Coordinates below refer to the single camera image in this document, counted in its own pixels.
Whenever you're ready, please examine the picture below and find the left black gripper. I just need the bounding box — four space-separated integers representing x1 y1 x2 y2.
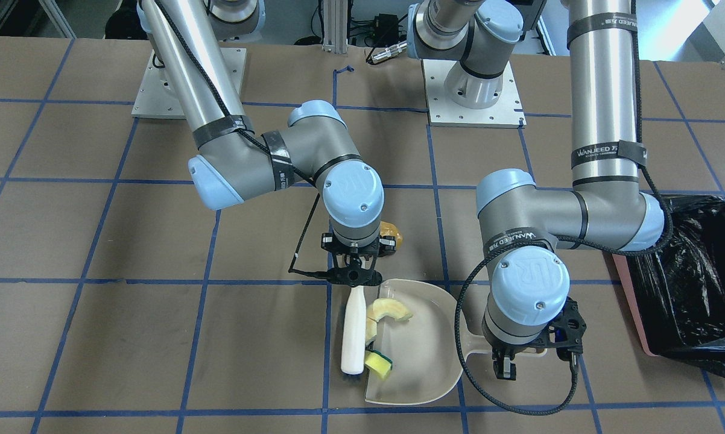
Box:
483 297 587 381

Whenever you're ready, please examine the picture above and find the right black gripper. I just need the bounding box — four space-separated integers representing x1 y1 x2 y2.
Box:
320 233 398 288

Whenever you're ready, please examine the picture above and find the brown potato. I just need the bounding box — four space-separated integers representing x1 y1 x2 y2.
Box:
379 221 404 250

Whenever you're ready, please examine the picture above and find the beige plastic dustpan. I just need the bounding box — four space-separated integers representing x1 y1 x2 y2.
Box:
364 278 547 406

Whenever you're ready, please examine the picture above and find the beige hand brush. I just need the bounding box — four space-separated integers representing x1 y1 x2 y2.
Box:
340 286 366 385

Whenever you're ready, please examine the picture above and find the yellow green sponge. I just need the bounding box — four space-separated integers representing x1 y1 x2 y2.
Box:
364 350 393 381

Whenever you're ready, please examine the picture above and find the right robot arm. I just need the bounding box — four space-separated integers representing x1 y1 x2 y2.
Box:
138 1 396 288

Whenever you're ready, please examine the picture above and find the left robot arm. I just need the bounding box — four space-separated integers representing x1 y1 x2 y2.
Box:
476 1 672 380

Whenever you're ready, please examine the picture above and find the bin with black bag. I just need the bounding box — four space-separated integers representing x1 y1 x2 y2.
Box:
614 195 725 377

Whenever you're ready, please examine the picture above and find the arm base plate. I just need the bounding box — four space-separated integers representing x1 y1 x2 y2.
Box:
131 47 247 119
422 60 527 128

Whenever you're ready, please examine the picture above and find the aluminium frame post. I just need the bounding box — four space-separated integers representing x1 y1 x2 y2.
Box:
320 0 349 55

